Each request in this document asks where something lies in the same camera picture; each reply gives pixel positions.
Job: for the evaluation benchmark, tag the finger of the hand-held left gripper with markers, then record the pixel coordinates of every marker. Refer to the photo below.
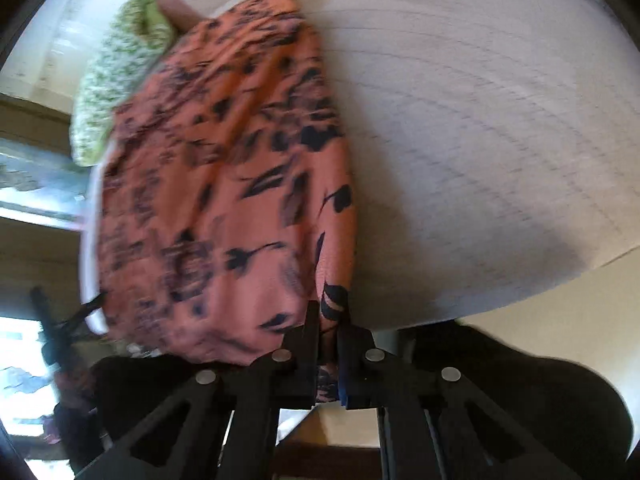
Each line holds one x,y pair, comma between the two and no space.
85,312
45,320

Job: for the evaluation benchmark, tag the wooden door with stained glass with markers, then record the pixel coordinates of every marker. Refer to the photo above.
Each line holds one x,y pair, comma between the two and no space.
30,250

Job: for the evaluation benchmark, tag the pink quilted bed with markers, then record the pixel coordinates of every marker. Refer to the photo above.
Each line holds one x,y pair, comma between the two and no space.
475,135

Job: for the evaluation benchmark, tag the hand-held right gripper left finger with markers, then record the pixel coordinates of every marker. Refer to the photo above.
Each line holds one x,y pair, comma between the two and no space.
300,360

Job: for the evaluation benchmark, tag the green checkered pillow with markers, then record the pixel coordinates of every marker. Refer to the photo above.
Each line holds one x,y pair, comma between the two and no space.
115,70

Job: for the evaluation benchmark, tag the orange floral garment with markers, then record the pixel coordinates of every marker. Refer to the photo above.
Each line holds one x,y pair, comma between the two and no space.
225,185

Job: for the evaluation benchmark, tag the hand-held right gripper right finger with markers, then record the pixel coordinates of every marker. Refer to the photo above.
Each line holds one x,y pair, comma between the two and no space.
356,360

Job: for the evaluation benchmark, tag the pink bolster pillow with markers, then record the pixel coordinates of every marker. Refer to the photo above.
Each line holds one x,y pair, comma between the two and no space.
175,7

